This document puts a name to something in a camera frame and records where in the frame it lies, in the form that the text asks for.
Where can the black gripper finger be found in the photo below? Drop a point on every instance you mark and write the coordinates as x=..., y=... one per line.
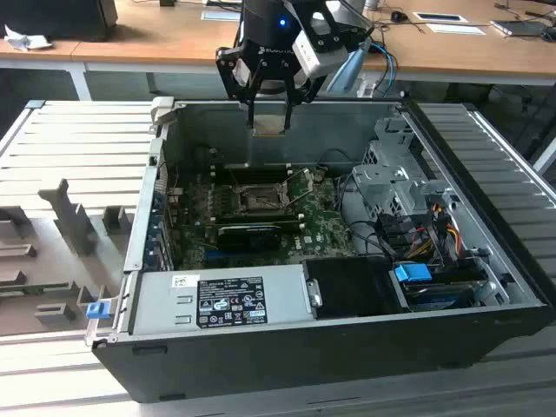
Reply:
x=226, y=74
x=290, y=87

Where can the silver topped CPU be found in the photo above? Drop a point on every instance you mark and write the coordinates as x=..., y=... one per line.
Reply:
x=268, y=123

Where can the black RAM slot bank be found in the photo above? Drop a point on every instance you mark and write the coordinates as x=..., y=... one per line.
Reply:
x=260, y=221
x=260, y=174

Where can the CPU socket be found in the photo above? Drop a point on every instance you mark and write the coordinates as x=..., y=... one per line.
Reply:
x=256, y=200

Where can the light wooden desk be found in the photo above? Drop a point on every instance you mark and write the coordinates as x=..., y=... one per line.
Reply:
x=174, y=39
x=65, y=48

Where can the small white connector box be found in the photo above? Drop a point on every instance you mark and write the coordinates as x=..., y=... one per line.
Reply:
x=366, y=89

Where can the round coin battery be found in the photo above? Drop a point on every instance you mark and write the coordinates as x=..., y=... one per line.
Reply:
x=320, y=175

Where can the black computer mouse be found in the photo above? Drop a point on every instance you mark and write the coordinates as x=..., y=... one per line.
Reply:
x=399, y=16

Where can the silver metal drive cage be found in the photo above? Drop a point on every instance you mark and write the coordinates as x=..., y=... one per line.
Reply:
x=382, y=182

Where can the green motherboard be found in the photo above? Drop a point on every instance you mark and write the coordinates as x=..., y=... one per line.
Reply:
x=321, y=226

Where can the black graphics card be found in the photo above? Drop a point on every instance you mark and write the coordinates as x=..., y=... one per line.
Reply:
x=247, y=236

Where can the black SATA connector cluster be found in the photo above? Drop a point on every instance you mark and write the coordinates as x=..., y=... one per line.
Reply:
x=393, y=230

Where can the black desktop computer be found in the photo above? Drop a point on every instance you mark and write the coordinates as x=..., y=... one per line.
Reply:
x=56, y=19

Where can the crumpled white paper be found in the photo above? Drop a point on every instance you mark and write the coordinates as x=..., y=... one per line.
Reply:
x=26, y=41

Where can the blue disk carrier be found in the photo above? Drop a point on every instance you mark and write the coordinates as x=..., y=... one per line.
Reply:
x=412, y=273

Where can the grey closed laptop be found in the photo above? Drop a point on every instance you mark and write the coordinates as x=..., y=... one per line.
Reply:
x=519, y=28

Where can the silver power supply unit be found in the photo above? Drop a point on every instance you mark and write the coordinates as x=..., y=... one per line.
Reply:
x=160, y=304

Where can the grey parts rack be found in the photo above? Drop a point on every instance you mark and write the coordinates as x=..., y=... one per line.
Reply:
x=48, y=256

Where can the hard disk drive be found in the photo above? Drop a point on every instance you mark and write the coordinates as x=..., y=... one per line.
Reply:
x=438, y=295

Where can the blue case latch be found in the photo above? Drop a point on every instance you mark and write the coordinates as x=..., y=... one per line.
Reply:
x=96, y=311

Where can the black open PC case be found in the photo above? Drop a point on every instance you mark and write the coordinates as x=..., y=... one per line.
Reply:
x=304, y=360

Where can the green RAM stick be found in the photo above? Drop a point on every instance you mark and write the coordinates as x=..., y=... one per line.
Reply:
x=35, y=288

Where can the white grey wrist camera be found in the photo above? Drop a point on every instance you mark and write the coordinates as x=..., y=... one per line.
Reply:
x=319, y=61

